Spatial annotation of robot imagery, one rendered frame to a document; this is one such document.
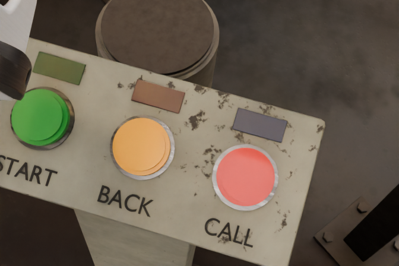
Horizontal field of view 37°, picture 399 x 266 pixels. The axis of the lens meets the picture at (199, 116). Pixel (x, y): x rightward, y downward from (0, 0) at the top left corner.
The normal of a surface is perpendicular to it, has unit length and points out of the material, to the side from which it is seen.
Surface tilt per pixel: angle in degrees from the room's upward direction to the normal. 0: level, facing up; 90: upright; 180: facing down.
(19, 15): 92
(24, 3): 92
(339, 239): 0
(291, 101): 0
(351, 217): 0
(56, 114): 20
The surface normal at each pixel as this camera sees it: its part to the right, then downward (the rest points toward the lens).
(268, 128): -0.04, -0.14
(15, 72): 0.95, 0.23
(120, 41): 0.07, -0.47
